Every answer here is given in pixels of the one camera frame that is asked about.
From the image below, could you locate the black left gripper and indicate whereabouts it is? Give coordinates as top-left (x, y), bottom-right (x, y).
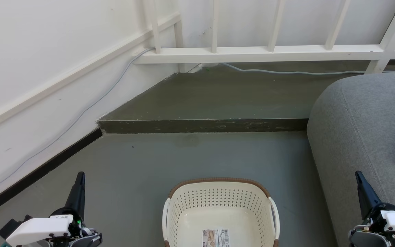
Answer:
top-left (48, 172), bottom-right (86, 229)

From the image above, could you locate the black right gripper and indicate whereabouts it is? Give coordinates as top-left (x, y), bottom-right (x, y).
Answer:
top-left (355, 170), bottom-right (395, 227)

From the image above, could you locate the grey fabric sofa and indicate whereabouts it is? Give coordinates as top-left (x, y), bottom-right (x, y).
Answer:
top-left (306, 71), bottom-right (395, 247)

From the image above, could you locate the cream perforated laundry basket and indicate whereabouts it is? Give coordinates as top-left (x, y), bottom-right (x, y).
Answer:
top-left (162, 177), bottom-right (280, 247)

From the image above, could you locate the paper barcode label sticker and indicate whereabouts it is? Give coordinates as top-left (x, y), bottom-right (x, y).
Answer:
top-left (202, 229), bottom-right (231, 247)

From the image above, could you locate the dark grey raised floor step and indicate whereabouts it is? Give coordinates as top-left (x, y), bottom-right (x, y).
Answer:
top-left (96, 61), bottom-right (395, 134)

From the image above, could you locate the white wooden railing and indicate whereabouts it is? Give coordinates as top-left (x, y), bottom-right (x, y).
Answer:
top-left (132, 0), bottom-right (395, 74)

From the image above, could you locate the white wall moulding strip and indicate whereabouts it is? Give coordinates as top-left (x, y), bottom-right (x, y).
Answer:
top-left (0, 12), bottom-right (184, 136)

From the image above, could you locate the thin grey cable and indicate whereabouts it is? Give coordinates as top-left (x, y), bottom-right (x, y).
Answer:
top-left (0, 47), bottom-right (368, 198)

